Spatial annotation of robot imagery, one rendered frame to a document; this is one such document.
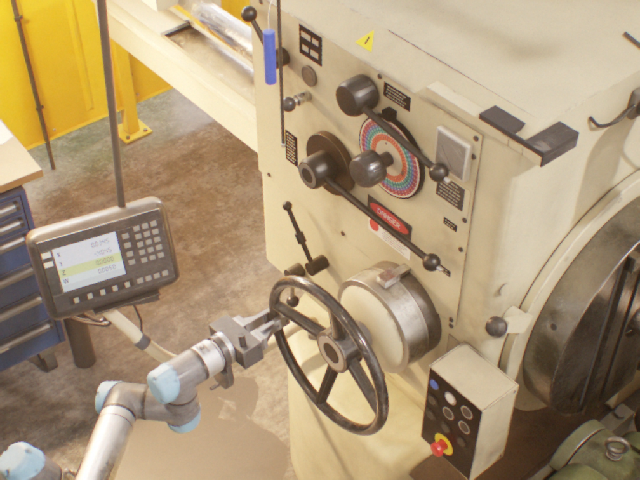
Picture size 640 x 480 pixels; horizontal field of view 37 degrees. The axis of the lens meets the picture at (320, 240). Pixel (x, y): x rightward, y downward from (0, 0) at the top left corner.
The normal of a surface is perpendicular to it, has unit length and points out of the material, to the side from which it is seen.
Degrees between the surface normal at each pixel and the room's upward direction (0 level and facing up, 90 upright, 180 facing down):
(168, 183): 0
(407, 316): 42
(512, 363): 90
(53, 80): 90
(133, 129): 90
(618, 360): 90
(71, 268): 71
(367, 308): 60
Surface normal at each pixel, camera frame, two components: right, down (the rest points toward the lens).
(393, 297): 0.22, -0.51
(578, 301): -0.59, -0.13
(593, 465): -0.36, -0.44
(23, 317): 0.59, 0.55
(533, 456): 0.00, -0.73
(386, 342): -0.36, 0.53
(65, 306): 0.40, 0.34
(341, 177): -0.77, 0.43
